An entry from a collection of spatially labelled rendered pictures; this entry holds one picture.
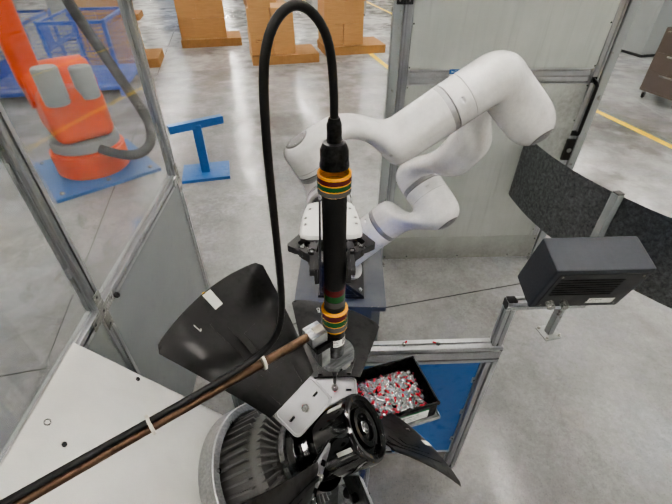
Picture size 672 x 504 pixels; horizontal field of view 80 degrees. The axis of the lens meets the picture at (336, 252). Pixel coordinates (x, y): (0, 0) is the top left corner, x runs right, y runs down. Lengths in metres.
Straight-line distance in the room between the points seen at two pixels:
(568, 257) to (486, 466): 1.24
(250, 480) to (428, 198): 0.83
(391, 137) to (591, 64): 2.05
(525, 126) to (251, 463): 0.82
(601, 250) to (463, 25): 1.47
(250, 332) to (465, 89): 0.56
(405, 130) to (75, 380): 0.69
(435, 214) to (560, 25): 1.59
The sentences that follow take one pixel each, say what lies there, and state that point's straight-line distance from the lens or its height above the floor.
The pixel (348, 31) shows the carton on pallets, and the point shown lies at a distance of 8.74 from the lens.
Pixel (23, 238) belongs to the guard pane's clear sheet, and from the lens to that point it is 1.19.
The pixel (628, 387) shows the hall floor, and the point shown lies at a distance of 2.74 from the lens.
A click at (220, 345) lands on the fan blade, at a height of 1.37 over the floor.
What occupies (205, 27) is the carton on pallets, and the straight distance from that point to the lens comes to 9.72.
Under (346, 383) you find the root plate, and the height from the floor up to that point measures 1.18.
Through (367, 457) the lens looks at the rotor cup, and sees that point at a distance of 0.73.
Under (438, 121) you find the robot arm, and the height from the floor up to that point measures 1.63.
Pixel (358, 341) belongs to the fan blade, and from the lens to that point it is 0.94.
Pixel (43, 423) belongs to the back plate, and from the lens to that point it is 0.75.
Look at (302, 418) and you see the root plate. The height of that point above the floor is 1.24.
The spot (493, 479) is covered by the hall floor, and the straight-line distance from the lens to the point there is 2.16.
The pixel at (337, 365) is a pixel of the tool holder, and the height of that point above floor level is 1.31.
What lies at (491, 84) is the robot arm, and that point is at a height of 1.69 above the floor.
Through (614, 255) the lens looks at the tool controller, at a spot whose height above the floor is 1.24.
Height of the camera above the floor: 1.90
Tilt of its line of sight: 39 degrees down
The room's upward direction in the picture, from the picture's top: straight up
